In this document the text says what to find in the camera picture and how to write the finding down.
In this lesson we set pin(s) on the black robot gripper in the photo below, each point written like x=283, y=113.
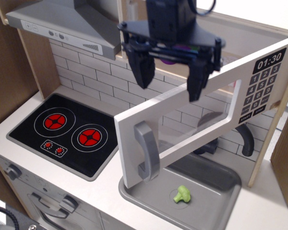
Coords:
x=168, y=25

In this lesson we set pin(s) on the white toy microwave door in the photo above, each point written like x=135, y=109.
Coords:
x=243, y=89

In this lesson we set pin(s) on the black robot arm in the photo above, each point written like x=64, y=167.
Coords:
x=168, y=3

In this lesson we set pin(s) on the purple toy eggplant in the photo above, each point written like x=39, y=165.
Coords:
x=168, y=62

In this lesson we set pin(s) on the dark grey toy faucet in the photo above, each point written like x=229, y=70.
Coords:
x=210, y=119

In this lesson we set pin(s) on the grey toy range hood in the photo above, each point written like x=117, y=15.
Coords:
x=73, y=22

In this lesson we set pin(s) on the black toy stovetop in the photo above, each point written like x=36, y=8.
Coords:
x=69, y=134

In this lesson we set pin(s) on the green toy broccoli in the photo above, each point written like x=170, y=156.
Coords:
x=183, y=194

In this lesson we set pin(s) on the grey toy sink basin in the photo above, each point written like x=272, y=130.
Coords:
x=214, y=190

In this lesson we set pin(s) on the grey toy oven door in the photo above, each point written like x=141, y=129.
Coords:
x=86, y=217

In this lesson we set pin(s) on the grey oven knob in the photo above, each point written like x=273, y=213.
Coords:
x=13, y=172

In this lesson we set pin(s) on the black device at bottom left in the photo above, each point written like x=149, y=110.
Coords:
x=12, y=219

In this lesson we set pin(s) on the grey microwave door handle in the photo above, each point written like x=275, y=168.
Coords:
x=149, y=168

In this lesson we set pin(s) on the grey oven door handle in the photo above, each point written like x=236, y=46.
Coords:
x=57, y=209

